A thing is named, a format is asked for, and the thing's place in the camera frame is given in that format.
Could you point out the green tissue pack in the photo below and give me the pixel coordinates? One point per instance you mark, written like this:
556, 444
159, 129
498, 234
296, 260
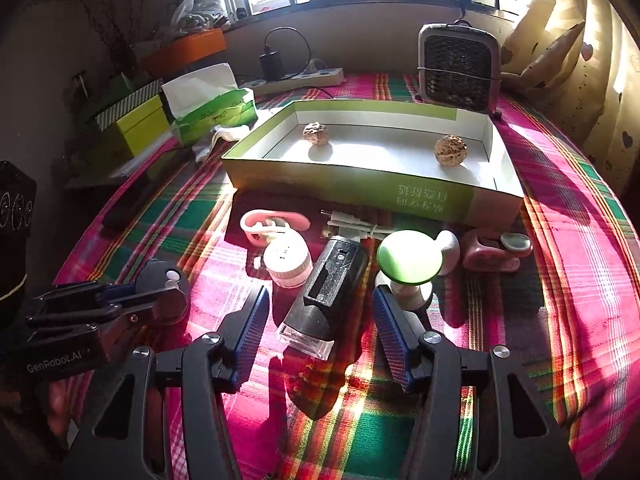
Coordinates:
215, 110

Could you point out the white power strip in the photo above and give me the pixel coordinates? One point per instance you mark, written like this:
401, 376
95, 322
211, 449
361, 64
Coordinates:
310, 80

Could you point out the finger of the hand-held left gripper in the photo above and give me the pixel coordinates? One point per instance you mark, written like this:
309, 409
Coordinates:
135, 289
142, 302

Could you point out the white and pink round jar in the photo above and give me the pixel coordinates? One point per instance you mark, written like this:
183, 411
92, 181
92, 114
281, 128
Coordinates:
286, 260

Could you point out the black speaker box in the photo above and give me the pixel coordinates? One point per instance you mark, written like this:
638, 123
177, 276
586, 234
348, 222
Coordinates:
15, 240

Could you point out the white egg-shaped object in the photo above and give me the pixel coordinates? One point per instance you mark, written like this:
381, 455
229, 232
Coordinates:
449, 250

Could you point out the green mushroom lamp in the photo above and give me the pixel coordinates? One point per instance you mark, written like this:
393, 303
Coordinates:
410, 257

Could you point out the green and white cardboard box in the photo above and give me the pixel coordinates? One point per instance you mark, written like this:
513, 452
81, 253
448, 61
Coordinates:
350, 185

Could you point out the crumpled white tissue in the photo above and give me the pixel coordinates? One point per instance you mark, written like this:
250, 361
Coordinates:
225, 135

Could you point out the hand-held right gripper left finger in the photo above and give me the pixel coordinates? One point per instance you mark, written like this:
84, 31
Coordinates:
255, 325

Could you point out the white plug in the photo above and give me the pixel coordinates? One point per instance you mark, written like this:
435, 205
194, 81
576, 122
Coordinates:
314, 67

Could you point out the black electric hair trimmer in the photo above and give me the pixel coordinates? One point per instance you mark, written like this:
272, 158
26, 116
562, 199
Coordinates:
325, 300

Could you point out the person's left hand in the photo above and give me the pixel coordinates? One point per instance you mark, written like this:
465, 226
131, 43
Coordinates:
60, 405

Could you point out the pink and white clip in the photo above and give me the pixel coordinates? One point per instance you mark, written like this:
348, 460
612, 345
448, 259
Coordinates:
300, 220

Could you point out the cream heart-print pillow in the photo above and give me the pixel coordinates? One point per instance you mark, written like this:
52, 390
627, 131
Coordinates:
545, 60

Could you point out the brown walnut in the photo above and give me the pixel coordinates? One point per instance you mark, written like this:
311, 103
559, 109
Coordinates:
450, 150
315, 133

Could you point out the cream heart-print curtain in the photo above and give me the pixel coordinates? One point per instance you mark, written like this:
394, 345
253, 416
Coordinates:
600, 85

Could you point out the dried twigs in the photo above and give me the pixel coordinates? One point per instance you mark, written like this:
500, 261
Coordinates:
112, 30

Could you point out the orange box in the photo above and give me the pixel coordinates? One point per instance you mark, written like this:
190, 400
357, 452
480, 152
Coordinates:
185, 52

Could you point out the black charger adapter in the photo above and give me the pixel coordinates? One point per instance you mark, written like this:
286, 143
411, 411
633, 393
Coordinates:
271, 65

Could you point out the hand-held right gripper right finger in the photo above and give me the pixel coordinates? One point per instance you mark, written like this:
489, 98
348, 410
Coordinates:
392, 335

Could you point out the yellow-green box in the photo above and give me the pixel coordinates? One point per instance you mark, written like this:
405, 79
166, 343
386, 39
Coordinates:
140, 130

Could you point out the pink gadget with grey disc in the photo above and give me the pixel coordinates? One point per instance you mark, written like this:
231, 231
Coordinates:
485, 255

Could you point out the grey desktop heater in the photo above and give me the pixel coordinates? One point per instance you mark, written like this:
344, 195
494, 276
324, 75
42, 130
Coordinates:
457, 67

